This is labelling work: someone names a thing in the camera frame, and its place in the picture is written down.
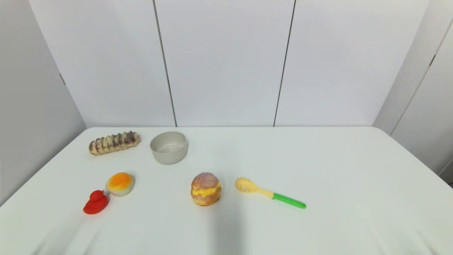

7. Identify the red rubber duck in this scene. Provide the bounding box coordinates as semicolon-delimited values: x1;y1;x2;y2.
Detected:
83;190;109;215

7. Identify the striped long bread roll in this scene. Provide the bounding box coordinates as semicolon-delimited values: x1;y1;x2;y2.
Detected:
88;131;141;155

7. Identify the grey round bowl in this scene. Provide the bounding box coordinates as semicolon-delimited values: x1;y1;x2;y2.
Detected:
150;131;188;165

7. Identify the orange-topped white bun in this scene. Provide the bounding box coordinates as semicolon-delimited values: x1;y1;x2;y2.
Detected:
105;172;135;197

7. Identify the cream puff with yellow filling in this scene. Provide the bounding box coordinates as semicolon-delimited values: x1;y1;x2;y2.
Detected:
190;172;222;206

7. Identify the beige spoon with green handle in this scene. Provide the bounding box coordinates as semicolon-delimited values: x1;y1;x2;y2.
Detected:
235;177;307;209

